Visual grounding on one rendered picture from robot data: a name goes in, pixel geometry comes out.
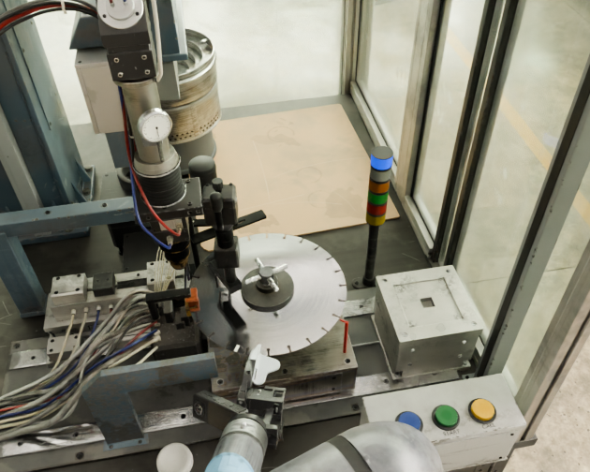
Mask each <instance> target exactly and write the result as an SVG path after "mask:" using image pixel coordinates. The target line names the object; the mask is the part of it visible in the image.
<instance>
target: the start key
mask: <svg viewBox="0 0 590 472"><path fill-rule="evenodd" d="M435 420H436V422H437V423H438V424H440V425H441V426H443V427H452V426H454V425H455V424H456V422H457V420H458V415H457V413H456V411H455V410H454V409H453V408H452V407H450V406H440V407H439V408H438V409H437V410H436V412H435Z"/></svg>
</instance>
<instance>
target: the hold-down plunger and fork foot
mask: <svg viewBox="0 0 590 472"><path fill-rule="evenodd" d="M210 265H211V269H212V270H213V271H214V279H215V284H216V288H219V279H220V281H221V282H222V283H223V285H224V286H225V287H226V288H227V290H228V291H229V293H230V294H233V293H235V292H237V291H238V290H240V289H242V288H243V287H242V282H241V281H240V279H239V278H238V277H237V276H236V270H235V268H230V269H217V268H216V265H215V259H214V260H212V261H210Z"/></svg>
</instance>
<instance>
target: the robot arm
mask: <svg viewBox="0 0 590 472"><path fill-rule="evenodd" d="M260 348H261V345H257V346H256V347H255V348H254V349H253V350H252V351H251V353H250V355H249V358H248V360H247V363H246V366H245V369H244V373H243V381H242V386H241V387H240V389H239V392H238V396H237V403H236V404H234V403H232V402H231V401H229V400H226V399H224V398H222V397H219V396H217V395H215V394H213V393H210V392H208V391H200V392H198V393H196V394H194V395H193V417H195V418H197V419H199V420H202V421H204V422H206V423H208V424H210V425H212V426H213V427H215V428H218V429H220V430H222V431H223V433H222V435H221V437H220V440H219V442H218V444H217V446H216V449H215V451H214V455H213V457H212V460H211V461H210V462H209V463H208V465H207V467H206V470H205V472H261V471H260V469H261V467H262V463H263V459H264V456H265V452H266V449H273V450H276V447H277V443H278V439H280V437H281V434H282V430H283V425H284V423H283V422H282V410H283V404H284V402H285V400H284V399H285V393H286V390H287V389H286V388H278V387H271V386H265V388H264V389H257V388H254V389H253V388H251V387H252V385H253V384H254V385H256V386H260V385H262V384H263V383H264V382H265V379H266V375H268V374H269V373H271V372H274V371H277V370H278V369H279V368H280V362H279V361H278V360H276V359H273V358H270V357H267V356H264V355H261V354H260V353H259V352H260ZM256 371H257V374H256ZM255 377H256V379H255ZM270 472H444V468H443V465H442V462H441V459H440V456H439V454H438V452H437V450H436V448H435V446H434V445H433V444H432V442H431V441H430V440H429V439H428V438H427V437H426V436H425V435H424V434H423V433H422V432H421V431H419V430H417V429H416V428H414V427H412V426H410V425H408V424H405V423H401V422H398V421H390V420H384V421H375V422H369V423H365V424H363V425H360V426H357V427H353V428H351V429H349V430H347V431H345V432H343V433H341V434H340V435H337V436H336V437H334V438H332V439H330V440H328V441H326V442H324V443H322V444H320V445H318V446H317V447H315V448H313V449H311V450H309V451H307V452H305V453H304V454H302V455H300V456H298V457H296V458H294V459H292V460H290V461H289V462H287V463H285V464H283V465H280V466H278V467H277V468H276V469H274V470H272V471H270Z"/></svg>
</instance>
